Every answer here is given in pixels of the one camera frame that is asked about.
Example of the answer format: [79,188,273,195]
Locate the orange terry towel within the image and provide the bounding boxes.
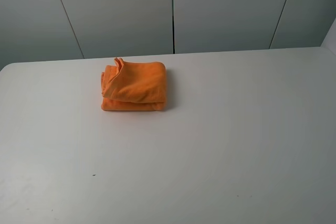
[101,58,167,111]

